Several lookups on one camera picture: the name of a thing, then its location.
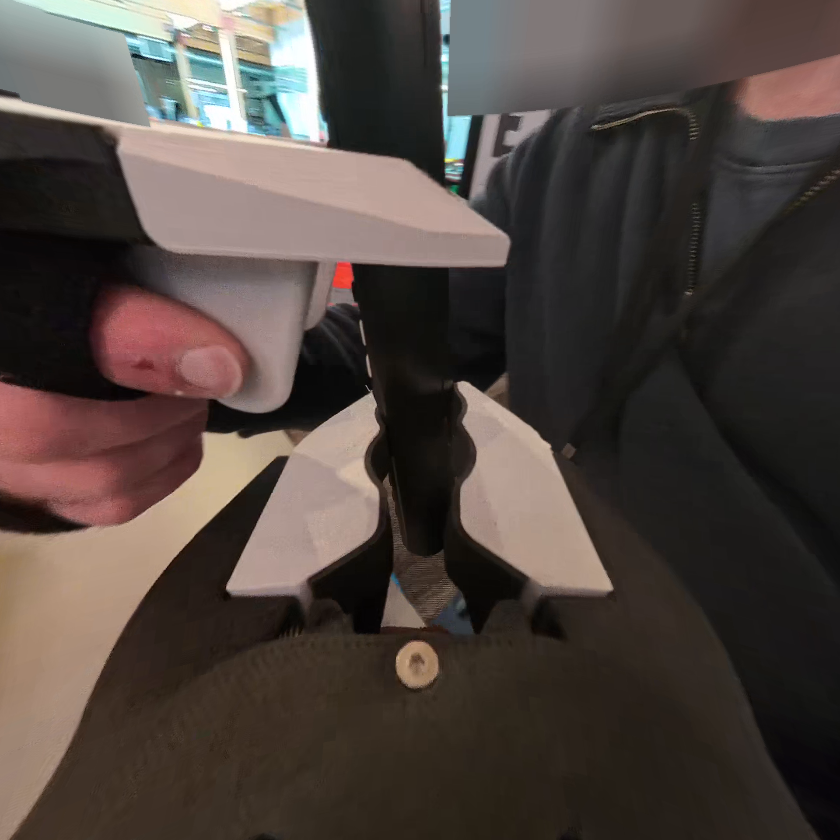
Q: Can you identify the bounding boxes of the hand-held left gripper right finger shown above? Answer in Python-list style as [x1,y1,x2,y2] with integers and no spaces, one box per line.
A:
[445,382,614,599]

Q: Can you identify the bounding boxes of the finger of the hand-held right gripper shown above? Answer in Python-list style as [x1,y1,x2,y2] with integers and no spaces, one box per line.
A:
[115,128,513,270]

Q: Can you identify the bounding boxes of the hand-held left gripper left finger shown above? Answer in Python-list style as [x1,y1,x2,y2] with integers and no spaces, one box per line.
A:
[226,392,395,602]

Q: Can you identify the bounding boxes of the black remote control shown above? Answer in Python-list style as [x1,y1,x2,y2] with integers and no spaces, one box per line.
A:
[304,0,462,557]

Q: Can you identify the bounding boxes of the person's right hand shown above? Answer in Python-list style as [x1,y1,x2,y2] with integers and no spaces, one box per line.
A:
[0,285,252,531]

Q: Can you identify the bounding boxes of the white sign black letters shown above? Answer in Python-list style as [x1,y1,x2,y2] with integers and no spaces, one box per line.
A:
[467,108,555,201]

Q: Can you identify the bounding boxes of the person's dark zip jacket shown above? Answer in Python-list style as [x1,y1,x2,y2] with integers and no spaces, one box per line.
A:
[453,79,840,840]

